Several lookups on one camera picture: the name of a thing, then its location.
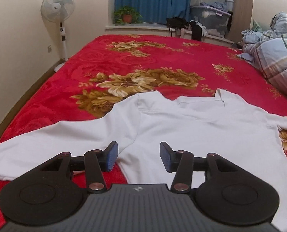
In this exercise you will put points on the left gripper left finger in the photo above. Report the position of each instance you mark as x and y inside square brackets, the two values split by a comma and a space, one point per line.
[94, 163]

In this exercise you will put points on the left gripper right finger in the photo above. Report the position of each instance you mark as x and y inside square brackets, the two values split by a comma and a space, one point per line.
[183, 163]

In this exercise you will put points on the white shirt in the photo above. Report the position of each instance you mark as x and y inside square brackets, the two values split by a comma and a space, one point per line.
[224, 124]

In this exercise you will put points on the red floral bedspread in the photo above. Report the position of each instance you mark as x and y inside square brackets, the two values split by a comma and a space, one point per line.
[112, 68]

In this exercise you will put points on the plaid blue quilt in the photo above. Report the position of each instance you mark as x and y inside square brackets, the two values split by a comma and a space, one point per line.
[267, 51]

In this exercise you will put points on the black bag on sill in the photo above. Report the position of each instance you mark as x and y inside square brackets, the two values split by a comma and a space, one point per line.
[179, 24]

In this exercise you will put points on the grey plastic storage bin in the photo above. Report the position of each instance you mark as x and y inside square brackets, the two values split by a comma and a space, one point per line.
[213, 19]

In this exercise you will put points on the potted green plant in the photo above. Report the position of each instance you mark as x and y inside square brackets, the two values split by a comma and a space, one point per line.
[127, 15]

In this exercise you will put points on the wooden shelf unit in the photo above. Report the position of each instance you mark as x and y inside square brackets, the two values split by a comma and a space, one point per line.
[241, 19]

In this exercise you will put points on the white standing fan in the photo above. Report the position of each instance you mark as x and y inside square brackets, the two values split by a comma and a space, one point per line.
[58, 11]

